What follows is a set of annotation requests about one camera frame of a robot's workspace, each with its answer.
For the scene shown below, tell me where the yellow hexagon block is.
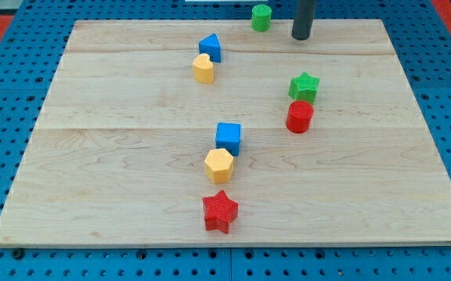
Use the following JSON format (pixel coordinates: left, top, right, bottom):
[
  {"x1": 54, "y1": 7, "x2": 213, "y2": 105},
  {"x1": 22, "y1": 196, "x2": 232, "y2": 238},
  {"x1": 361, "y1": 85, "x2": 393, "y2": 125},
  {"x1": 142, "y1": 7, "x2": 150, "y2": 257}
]
[{"x1": 204, "y1": 148, "x2": 234, "y2": 184}]

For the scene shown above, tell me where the red star block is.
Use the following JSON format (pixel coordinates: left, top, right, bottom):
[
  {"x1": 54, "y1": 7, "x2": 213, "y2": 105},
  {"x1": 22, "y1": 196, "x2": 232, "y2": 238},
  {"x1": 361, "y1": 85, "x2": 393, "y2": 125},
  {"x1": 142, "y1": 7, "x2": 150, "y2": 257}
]
[{"x1": 202, "y1": 190, "x2": 239, "y2": 234}]

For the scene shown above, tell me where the green star block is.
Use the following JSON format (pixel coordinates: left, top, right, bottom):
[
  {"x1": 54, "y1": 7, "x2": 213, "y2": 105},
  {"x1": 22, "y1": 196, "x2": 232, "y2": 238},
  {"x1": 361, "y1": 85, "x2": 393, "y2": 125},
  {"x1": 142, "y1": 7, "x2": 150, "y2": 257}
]
[{"x1": 288, "y1": 72, "x2": 320, "y2": 105}]

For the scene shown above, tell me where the blue cube block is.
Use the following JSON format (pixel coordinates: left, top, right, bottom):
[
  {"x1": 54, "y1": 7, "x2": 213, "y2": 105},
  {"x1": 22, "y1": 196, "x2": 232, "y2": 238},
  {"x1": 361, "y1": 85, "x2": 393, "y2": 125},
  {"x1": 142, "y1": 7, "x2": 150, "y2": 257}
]
[{"x1": 215, "y1": 123, "x2": 241, "y2": 156}]

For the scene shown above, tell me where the wooden board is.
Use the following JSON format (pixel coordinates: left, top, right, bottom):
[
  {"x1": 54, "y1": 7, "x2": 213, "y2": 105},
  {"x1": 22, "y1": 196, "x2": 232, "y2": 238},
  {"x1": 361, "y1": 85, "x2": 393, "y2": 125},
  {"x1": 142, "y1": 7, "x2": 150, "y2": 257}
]
[{"x1": 0, "y1": 20, "x2": 451, "y2": 249}]

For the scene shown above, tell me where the yellow heart block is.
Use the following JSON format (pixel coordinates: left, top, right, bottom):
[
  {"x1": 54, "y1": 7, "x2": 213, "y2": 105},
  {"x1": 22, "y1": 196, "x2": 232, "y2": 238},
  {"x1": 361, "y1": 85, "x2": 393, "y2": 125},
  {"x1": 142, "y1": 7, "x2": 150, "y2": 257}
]
[{"x1": 192, "y1": 53, "x2": 215, "y2": 84}]

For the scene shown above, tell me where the red cylinder block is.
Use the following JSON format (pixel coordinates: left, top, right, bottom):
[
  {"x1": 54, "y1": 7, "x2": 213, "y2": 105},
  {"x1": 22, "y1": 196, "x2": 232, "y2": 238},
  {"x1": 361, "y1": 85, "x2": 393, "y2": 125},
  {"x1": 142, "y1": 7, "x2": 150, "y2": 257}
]
[{"x1": 286, "y1": 100, "x2": 314, "y2": 133}]

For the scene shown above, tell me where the blue triangle block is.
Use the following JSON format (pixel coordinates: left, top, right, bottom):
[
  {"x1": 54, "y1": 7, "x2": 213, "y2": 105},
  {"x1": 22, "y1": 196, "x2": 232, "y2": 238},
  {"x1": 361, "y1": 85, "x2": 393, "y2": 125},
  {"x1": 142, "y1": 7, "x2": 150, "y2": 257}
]
[{"x1": 198, "y1": 34, "x2": 222, "y2": 62}]

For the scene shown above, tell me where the green cylinder block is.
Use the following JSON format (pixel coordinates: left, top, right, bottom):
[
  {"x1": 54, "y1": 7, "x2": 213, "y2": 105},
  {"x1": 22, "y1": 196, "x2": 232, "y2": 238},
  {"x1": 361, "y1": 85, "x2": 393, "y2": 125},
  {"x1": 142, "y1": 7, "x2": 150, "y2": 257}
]
[{"x1": 251, "y1": 4, "x2": 272, "y2": 32}]

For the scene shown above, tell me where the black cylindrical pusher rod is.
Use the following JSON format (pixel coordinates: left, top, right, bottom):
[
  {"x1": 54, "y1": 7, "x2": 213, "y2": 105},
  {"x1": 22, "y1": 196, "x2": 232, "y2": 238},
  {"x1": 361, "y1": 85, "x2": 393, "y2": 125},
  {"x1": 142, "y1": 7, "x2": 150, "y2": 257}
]
[{"x1": 291, "y1": 0, "x2": 317, "y2": 41}]

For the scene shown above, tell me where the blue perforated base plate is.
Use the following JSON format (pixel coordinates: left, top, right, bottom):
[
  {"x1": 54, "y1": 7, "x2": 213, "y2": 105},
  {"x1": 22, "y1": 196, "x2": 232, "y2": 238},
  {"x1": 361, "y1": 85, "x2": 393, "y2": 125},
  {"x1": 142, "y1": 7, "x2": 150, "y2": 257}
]
[{"x1": 0, "y1": 1, "x2": 451, "y2": 280}]

